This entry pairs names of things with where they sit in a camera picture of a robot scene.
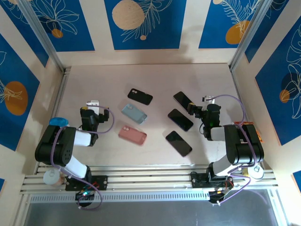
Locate blue floral wall poster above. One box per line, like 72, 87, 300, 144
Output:
244, 0, 301, 64
255, 22, 301, 146
30, 0, 95, 52
0, 0, 49, 68
0, 34, 40, 152
104, 0, 188, 50
198, 0, 262, 49

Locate aluminium corner post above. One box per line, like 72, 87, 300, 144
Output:
16, 0, 66, 73
229, 0, 271, 70

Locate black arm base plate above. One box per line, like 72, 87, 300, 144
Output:
65, 175, 108, 191
190, 173, 235, 189

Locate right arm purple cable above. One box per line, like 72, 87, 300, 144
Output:
211, 94, 258, 205

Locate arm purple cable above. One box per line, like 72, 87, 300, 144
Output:
51, 105, 115, 211
211, 94, 258, 205

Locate grey slotted cable duct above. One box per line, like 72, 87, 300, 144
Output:
29, 190, 275, 203

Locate orange snack bag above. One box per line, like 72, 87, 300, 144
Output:
233, 120, 264, 144

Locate pink phone case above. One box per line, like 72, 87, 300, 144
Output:
118, 125, 148, 146

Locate black controller board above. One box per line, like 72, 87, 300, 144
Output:
74, 190, 96, 202
208, 190, 228, 205

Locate aluminium side rail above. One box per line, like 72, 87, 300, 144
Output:
229, 66, 263, 167
34, 66, 71, 175

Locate black phone case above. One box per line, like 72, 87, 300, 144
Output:
127, 88, 153, 106

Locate white lidded can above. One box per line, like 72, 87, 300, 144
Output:
242, 163, 265, 182
43, 168, 66, 188

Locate black smartphone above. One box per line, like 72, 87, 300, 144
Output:
167, 108, 194, 132
173, 91, 196, 110
165, 130, 193, 157

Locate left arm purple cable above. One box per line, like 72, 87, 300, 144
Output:
51, 105, 115, 211

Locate light blue phone case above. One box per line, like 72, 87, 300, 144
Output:
121, 103, 148, 125

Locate aluminium frame rails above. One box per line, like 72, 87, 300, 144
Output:
20, 164, 276, 195

